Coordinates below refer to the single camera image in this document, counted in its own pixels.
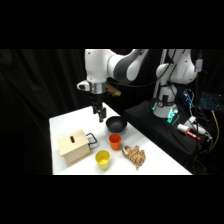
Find white cylinder with red tip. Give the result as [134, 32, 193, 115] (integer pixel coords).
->
[176, 123, 202, 141]

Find orange cup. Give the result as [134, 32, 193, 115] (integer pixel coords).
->
[108, 133, 123, 151]

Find yellow cable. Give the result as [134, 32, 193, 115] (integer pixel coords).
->
[209, 109, 221, 152]

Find wooden box with slot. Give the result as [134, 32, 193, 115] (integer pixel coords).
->
[56, 128, 92, 167]

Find black curtain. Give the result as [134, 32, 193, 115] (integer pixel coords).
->
[0, 49, 224, 175]

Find striped tiger plush toy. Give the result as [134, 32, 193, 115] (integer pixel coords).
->
[121, 144, 147, 168]

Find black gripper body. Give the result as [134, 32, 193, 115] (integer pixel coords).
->
[90, 92, 106, 108]

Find yellow cup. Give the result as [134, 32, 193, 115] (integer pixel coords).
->
[94, 149, 111, 171]

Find tan paper label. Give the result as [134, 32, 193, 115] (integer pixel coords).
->
[105, 83, 122, 98]

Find white adapter box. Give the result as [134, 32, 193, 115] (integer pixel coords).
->
[194, 57, 205, 73]

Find blue cable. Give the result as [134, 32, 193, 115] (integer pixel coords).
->
[182, 88, 196, 110]

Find green lit device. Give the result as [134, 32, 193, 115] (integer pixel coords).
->
[166, 107, 181, 125]

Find backlit keyboard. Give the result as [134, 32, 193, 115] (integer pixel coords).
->
[199, 92, 224, 112]

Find black bowl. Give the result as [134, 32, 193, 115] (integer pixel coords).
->
[105, 115, 129, 135]

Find black robot stand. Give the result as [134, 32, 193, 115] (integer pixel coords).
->
[123, 98, 202, 158]

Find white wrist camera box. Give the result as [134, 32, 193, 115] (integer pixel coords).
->
[76, 80, 91, 92]

